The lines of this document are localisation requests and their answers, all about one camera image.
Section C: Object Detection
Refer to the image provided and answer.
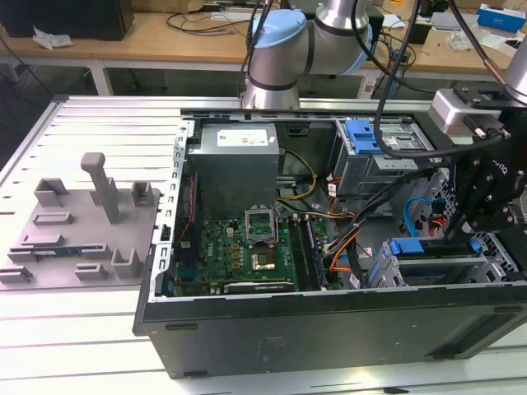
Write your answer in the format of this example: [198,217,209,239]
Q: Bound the black wire bundle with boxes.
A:
[324,167,434,257]

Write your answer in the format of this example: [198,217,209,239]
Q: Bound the grey disk bay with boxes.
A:
[366,235,520,289]

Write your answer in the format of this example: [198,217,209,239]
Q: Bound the hard disk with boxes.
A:
[367,236,485,289]

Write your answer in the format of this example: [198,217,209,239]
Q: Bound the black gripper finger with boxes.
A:
[464,202,520,236]
[441,153,496,244]

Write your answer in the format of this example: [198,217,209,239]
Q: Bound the CPU socket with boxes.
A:
[249,244,280,276]

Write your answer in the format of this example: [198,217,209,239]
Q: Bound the black graphics card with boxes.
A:
[224,281,297,295]

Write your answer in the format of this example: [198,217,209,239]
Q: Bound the black PC case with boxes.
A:
[131,100,527,380]

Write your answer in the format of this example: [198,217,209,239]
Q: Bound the blue cardboard box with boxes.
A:
[477,3,527,35]

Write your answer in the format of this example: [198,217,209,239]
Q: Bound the white box with black part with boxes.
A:
[497,35,527,59]

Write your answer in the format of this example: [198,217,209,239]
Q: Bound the flat grey box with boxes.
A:
[429,11,475,31]

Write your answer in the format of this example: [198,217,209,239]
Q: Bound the small dark box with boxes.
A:
[409,19,432,45]

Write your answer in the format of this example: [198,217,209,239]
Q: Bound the green motherboard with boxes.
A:
[166,213,343,297]

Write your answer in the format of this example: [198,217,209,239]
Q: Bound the blue drive latch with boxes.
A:
[344,118,387,156]

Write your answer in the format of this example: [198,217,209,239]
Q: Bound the grey parts rack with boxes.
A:
[0,151,164,290]

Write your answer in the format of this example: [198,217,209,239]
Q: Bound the metal socket cover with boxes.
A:
[245,203,279,248]

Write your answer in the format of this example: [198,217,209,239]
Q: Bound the clear plastic bag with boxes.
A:
[32,25,75,52]

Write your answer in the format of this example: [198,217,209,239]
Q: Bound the large black box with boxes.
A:
[0,0,135,42]

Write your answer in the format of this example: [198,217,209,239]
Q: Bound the black camera cable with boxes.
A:
[372,0,454,160]

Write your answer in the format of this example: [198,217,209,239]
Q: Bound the RAM stick on rack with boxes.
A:
[32,245,83,258]

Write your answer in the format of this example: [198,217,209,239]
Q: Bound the orange data wire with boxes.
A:
[328,246,356,276]

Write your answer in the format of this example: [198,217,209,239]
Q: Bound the black arm base cable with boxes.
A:
[240,0,276,100]

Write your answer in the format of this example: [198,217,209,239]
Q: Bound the grey optical drive cage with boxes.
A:
[332,118,438,199]

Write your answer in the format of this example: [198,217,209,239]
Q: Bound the grey power supply unit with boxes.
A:
[187,123,286,219]

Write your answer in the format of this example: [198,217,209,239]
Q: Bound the blue data wire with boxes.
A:
[404,197,434,239]

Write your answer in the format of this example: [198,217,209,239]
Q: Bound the wooden desk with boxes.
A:
[0,10,527,99]

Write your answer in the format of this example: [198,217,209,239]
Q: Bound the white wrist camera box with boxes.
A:
[427,87,514,146]

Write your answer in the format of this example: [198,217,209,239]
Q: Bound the yellow and black power wires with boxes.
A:
[274,150,319,206]

